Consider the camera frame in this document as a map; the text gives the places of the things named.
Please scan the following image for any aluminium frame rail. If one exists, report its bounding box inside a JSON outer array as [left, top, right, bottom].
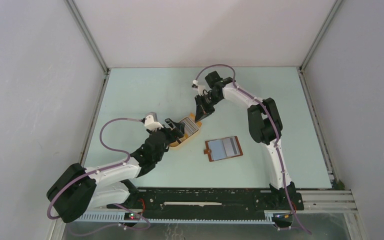
[[56, 188, 359, 215]]

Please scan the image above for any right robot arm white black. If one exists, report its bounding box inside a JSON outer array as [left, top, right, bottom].
[[191, 71, 295, 209]]

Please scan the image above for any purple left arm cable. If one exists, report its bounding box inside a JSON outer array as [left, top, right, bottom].
[[46, 117, 151, 230]]

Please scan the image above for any white toothed cable duct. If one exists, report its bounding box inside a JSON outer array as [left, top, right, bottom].
[[74, 211, 274, 225]]

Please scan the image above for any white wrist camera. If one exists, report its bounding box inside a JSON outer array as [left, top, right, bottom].
[[143, 112, 164, 131], [191, 79, 206, 96]]

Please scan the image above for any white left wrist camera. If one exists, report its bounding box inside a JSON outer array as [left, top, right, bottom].
[[143, 112, 164, 131]]

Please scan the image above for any brown leather card holder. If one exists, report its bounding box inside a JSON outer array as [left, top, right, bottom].
[[203, 136, 243, 162]]

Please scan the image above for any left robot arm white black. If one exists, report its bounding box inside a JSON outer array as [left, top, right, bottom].
[[46, 112, 186, 223]]

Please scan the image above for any stack of credit cards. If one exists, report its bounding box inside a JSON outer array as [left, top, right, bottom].
[[180, 116, 200, 137]]

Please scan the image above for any beige oval card tray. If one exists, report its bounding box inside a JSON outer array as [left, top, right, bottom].
[[169, 113, 202, 148]]

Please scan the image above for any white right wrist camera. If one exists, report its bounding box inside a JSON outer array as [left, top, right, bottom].
[[191, 79, 206, 96]]

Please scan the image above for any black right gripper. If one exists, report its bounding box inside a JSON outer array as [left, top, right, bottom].
[[195, 91, 223, 122]]

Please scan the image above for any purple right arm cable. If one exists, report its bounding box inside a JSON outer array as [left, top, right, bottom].
[[194, 64, 313, 236]]

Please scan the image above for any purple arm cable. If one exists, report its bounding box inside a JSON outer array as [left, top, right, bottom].
[[46, 117, 151, 230], [194, 64, 313, 236]]

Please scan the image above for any white portrait credit card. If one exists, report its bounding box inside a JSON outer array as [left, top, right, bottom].
[[222, 136, 241, 158]]

